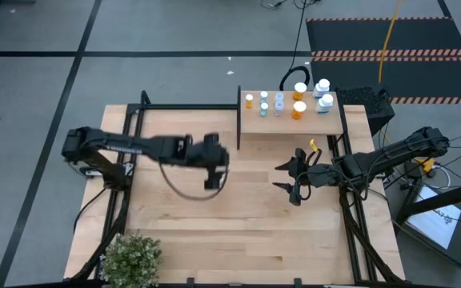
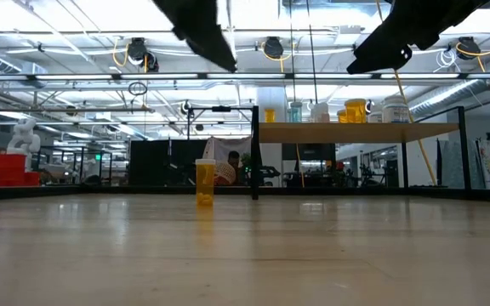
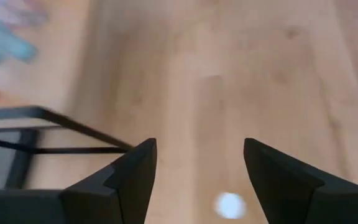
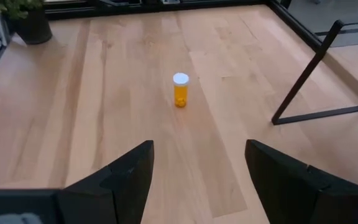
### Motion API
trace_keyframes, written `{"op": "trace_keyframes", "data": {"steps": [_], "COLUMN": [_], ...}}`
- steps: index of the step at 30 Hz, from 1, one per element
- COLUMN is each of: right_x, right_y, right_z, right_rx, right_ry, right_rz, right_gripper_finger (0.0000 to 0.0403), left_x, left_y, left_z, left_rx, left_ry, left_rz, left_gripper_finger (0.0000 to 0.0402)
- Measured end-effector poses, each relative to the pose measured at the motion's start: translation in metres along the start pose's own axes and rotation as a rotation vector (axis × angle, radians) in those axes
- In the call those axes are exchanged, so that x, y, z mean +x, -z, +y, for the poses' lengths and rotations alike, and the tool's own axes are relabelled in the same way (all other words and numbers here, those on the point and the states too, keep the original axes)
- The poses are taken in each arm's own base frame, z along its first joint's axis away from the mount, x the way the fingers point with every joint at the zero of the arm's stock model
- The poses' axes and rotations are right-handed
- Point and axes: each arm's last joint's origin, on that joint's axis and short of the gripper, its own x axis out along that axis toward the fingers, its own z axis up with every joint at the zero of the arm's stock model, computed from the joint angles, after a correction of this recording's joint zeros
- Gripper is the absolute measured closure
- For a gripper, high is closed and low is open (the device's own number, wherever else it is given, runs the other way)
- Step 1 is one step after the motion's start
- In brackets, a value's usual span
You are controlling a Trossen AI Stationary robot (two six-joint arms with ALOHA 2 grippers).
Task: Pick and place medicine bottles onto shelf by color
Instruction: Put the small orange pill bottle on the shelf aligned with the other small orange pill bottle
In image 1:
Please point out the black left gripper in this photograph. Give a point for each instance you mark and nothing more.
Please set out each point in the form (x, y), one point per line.
(212, 154)

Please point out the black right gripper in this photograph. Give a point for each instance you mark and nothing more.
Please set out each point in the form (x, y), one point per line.
(318, 176)

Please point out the small amber pill bottle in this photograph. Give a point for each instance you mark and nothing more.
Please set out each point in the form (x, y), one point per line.
(249, 100)

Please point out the amber pill bottle yellow label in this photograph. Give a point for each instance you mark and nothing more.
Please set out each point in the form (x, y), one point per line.
(299, 109)

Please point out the clear pill bottle mixed pills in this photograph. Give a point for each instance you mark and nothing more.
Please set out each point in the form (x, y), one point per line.
(279, 107)

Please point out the white bottle blue label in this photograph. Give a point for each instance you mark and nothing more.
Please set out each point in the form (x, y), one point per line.
(325, 103)

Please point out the large amber pill bottle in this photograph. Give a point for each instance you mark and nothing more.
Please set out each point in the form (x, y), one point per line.
(300, 90)

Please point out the white medicine bottle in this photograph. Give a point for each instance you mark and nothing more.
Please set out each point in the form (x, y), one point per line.
(323, 86)

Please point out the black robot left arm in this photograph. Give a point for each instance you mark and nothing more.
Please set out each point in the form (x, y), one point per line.
(134, 146)

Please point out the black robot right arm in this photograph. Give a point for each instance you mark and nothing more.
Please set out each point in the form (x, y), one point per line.
(394, 156)

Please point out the wooden shelf board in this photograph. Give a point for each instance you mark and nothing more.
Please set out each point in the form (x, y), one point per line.
(278, 124)

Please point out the black perforated box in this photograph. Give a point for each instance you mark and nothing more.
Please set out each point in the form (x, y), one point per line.
(364, 100)

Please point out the green artificial potted plant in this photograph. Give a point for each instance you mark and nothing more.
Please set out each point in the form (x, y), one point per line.
(130, 262)

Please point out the yellow power plug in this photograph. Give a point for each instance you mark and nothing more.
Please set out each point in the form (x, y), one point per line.
(426, 165)

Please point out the tilted white display screen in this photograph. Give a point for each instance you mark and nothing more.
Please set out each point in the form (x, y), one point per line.
(430, 220)

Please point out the black metal display stand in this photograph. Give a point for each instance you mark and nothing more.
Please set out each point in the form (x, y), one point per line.
(446, 198)

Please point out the black hazard striped floor mat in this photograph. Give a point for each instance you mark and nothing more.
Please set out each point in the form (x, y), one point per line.
(394, 36)

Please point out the black metal table frame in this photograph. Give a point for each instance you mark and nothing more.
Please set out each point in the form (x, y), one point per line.
(182, 106)

